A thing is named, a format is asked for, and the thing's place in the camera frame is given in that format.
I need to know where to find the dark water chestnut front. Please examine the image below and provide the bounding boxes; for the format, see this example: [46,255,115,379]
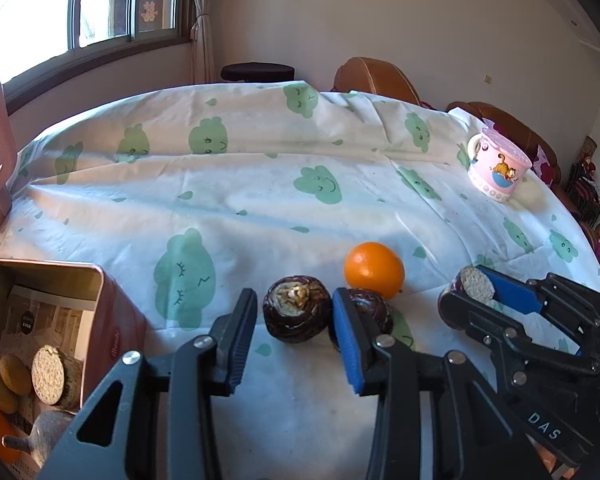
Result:
[328,287,393,352]

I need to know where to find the dark water chestnut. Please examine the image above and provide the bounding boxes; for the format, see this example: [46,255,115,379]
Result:
[262,275,332,344]
[328,287,393,352]

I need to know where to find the small orange front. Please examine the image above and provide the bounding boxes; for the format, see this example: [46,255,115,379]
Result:
[343,242,405,299]

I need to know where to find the brown round fruit with stem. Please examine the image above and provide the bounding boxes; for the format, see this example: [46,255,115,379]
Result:
[2,411,74,468]

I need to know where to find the dark water chestnut back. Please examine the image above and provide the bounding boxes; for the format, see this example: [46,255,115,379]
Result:
[262,275,332,344]

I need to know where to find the pink metal tin box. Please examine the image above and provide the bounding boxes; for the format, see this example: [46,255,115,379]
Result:
[0,258,148,480]

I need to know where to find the pink cartoon cup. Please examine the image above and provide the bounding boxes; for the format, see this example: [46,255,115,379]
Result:
[467,128,532,203]

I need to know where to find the cloud pattern tablecloth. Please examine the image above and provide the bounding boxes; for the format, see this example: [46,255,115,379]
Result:
[0,82,600,377]

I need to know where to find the brown leather sofa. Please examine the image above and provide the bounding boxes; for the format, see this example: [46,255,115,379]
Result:
[331,55,600,281]

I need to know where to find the black round stool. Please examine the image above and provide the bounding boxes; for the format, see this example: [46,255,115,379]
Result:
[220,62,294,84]

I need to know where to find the window with frame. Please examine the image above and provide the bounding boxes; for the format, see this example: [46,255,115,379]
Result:
[0,0,193,113]

